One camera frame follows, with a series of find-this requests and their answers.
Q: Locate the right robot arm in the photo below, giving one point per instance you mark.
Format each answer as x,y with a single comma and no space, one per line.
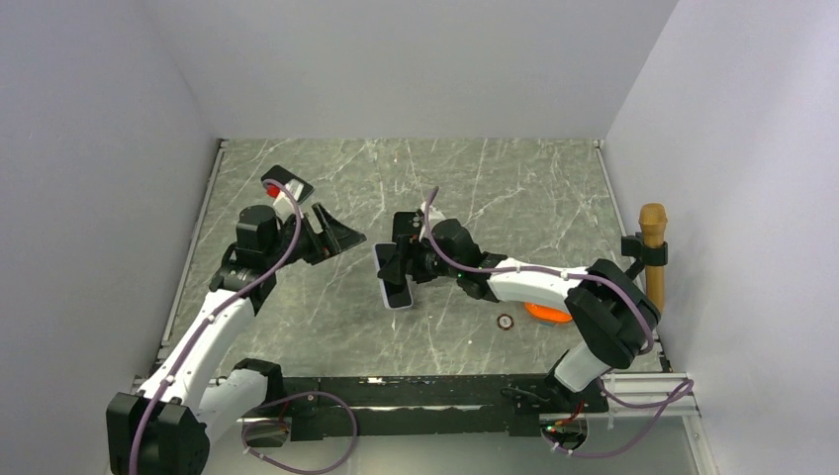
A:
614,317

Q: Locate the black phone case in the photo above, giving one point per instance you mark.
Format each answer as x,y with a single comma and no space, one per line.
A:
406,224

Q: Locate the brown microphone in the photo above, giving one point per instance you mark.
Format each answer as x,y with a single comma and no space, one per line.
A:
653,222

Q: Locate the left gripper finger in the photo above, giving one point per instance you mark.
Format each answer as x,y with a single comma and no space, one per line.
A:
333,229
318,250

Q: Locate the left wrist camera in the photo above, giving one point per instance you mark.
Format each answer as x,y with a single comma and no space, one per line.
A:
282,202

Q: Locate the orange curved toy track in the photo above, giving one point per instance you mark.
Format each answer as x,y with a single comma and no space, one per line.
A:
548,316

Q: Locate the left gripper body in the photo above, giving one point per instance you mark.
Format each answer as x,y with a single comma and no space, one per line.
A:
307,237

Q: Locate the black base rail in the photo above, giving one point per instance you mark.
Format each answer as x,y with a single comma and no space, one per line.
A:
515,404

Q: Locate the small round brown coin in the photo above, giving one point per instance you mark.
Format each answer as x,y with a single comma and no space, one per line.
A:
505,322

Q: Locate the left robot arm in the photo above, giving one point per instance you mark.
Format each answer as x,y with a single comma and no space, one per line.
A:
169,425

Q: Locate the black smartphone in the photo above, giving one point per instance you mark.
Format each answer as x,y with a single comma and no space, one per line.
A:
279,174

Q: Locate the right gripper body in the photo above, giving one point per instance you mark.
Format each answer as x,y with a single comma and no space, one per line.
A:
432,259

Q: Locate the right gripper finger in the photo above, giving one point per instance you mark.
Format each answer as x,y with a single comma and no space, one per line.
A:
402,277
396,254

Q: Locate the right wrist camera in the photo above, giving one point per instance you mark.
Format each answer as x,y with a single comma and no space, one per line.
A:
430,214

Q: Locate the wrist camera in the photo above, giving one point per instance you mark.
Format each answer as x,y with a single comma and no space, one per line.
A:
430,214
282,202

